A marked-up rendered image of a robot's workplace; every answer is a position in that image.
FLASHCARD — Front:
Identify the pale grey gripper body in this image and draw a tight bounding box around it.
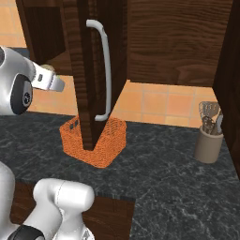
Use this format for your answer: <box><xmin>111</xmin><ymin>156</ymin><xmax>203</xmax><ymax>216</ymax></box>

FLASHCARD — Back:
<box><xmin>48</xmin><ymin>72</ymin><xmax>66</xmax><ymax>94</ymax></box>

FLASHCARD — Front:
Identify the dark wooden cabinet door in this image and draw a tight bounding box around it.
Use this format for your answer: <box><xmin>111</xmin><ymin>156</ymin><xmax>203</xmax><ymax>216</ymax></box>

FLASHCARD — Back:
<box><xmin>61</xmin><ymin>0</ymin><xmax>128</xmax><ymax>152</ymax></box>

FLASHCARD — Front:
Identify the orange woven basket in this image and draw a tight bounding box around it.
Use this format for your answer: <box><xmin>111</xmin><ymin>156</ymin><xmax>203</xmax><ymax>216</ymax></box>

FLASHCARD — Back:
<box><xmin>58</xmin><ymin>114</ymin><xmax>128</xmax><ymax>170</ymax></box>

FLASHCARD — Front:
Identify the closed wooden cabinet door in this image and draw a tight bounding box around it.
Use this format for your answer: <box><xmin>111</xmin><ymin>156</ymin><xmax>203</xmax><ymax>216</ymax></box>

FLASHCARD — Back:
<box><xmin>126</xmin><ymin>0</ymin><xmax>234</xmax><ymax>88</ymax></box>

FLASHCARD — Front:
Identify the brown wooden base cabinet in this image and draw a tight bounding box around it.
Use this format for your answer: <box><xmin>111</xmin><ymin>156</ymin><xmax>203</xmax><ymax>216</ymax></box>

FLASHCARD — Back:
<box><xmin>9</xmin><ymin>180</ymin><xmax>137</xmax><ymax>240</ymax></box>

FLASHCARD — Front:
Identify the tall dark wooden cabinet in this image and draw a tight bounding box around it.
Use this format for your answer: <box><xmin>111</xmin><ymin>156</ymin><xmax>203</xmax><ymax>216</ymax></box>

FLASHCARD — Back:
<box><xmin>212</xmin><ymin>0</ymin><xmax>240</xmax><ymax>180</ymax></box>

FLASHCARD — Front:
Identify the silver slotted spatula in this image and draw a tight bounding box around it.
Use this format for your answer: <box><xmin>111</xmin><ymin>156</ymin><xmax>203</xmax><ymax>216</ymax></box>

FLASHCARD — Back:
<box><xmin>198</xmin><ymin>100</ymin><xmax>221</xmax><ymax>127</ymax></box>

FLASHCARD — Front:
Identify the silver whisk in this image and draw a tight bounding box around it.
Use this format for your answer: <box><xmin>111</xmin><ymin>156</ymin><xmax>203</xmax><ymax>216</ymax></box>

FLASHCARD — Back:
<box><xmin>201</xmin><ymin>115</ymin><xmax>217</xmax><ymax>134</ymax></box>

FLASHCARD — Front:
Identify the beige utensil pot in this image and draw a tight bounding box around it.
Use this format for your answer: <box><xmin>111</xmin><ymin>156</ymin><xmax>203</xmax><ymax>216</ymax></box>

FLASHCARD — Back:
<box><xmin>193</xmin><ymin>126</ymin><xmax>225</xmax><ymax>165</ymax></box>

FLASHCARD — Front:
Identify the white curved door handle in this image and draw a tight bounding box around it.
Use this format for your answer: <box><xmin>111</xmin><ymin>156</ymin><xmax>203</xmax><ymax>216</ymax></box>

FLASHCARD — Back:
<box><xmin>85</xmin><ymin>19</ymin><xmax>113</xmax><ymax>123</ymax></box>

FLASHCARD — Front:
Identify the dark wooden wall cabinet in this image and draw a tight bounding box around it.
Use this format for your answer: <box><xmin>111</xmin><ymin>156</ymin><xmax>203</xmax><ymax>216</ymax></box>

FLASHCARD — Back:
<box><xmin>15</xmin><ymin>0</ymin><xmax>77</xmax><ymax>77</ymax></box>

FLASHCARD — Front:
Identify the white handled kitchen tool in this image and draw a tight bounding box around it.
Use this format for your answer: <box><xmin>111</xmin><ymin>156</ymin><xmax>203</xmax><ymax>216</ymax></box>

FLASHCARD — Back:
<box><xmin>215</xmin><ymin>113</ymin><xmax>225</xmax><ymax>136</ymax></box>

